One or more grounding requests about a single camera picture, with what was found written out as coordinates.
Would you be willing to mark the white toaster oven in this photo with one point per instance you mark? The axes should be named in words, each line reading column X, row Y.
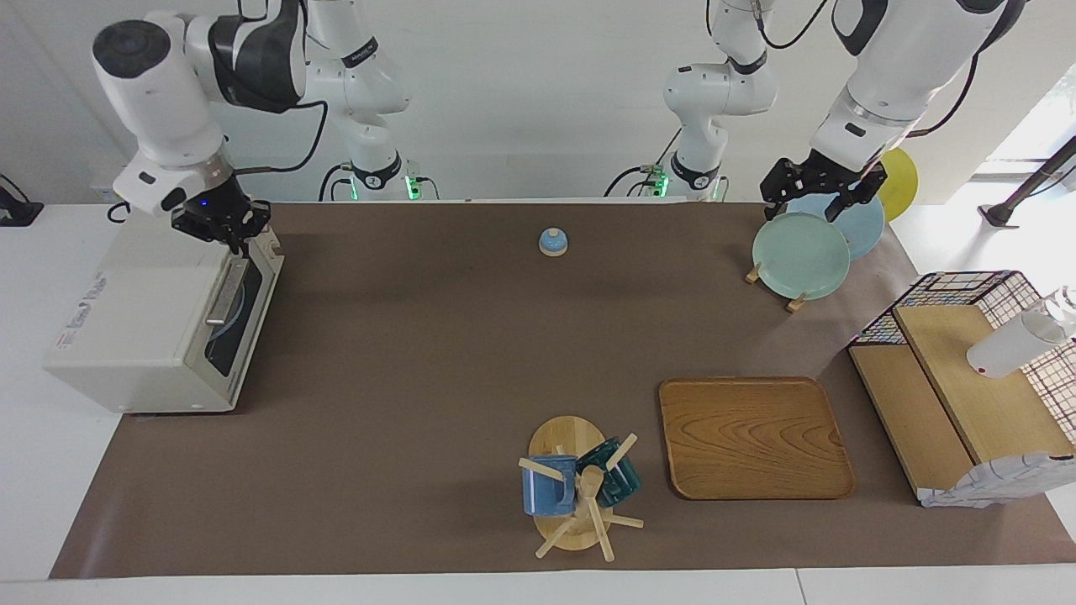
column 143, row 328

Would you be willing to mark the marbled white panel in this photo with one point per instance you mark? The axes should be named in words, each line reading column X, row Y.
column 992, row 483

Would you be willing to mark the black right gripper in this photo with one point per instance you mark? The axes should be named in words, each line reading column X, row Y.
column 214, row 217

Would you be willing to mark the dark green ceramic mug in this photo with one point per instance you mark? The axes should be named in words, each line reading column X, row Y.
column 622, row 483

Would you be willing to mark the black clamp mount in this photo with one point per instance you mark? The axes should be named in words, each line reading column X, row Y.
column 17, row 212

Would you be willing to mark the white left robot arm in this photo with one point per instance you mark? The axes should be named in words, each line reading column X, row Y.
column 908, row 50

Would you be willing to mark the yellow plate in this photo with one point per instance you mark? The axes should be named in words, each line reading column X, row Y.
column 901, row 189

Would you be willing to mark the blue ceramic mug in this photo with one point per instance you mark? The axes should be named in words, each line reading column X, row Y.
column 542, row 491

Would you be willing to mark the small blue call bell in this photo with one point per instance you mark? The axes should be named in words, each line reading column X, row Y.
column 553, row 244

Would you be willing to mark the light blue racked plate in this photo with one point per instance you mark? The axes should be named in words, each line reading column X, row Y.
column 866, row 231

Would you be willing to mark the black tripod stand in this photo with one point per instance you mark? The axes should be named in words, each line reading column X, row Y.
column 1030, row 186

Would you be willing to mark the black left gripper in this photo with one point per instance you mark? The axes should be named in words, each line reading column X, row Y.
column 824, row 178

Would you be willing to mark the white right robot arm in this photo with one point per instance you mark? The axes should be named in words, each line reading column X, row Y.
column 151, row 92

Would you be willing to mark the wooden serving tray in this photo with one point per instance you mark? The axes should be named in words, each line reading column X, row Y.
column 756, row 437

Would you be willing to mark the pale green plate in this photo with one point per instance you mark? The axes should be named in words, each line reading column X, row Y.
column 799, row 256

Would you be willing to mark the wooden plate rack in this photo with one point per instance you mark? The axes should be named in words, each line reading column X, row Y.
column 752, row 273

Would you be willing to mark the white plastic bottle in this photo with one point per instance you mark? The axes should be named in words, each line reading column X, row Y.
column 1009, row 349

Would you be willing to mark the wooden mug tree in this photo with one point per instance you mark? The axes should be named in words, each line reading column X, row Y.
column 563, row 437

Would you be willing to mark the brown table mat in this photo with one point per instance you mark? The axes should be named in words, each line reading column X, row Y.
column 403, row 403

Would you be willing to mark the wooden stepped shelf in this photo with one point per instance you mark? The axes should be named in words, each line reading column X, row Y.
column 967, row 370

